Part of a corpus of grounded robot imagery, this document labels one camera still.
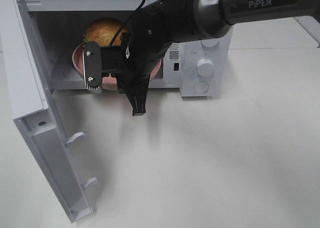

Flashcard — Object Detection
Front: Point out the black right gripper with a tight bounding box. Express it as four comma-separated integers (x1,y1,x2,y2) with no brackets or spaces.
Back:
100,2,172,117

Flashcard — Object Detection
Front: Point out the pink round plate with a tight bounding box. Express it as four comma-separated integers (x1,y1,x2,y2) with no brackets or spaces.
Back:
72,43,163,91

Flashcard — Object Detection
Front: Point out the burger with lettuce and cheese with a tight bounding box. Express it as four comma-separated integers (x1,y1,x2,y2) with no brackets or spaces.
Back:
84,17,123,47

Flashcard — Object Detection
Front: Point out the round white door button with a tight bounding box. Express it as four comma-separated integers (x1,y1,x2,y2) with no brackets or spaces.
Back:
193,81,209,94

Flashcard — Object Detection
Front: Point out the white microwave door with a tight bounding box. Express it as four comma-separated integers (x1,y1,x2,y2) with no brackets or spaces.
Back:
0,0,97,222

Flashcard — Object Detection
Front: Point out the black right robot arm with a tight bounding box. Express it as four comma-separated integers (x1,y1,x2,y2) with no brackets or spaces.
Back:
83,0,320,93

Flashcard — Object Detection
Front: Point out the white warning label sticker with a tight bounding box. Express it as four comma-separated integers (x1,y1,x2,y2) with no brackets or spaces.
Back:
167,43,181,62

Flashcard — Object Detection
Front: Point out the lower white microwave knob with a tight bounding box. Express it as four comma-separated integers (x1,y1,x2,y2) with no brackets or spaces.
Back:
196,58,215,77

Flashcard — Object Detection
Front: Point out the white microwave knob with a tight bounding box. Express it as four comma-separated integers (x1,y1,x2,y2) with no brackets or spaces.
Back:
201,39,220,48
196,58,215,77

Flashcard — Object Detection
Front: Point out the upper white microwave knob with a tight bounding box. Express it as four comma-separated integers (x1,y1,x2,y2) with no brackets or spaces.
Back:
201,39,220,48

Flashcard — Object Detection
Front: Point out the white microwave oven body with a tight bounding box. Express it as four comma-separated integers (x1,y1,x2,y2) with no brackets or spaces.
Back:
4,0,235,99

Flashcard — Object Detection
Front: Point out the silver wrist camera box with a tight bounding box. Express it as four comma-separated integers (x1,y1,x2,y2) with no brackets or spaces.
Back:
83,41,103,94

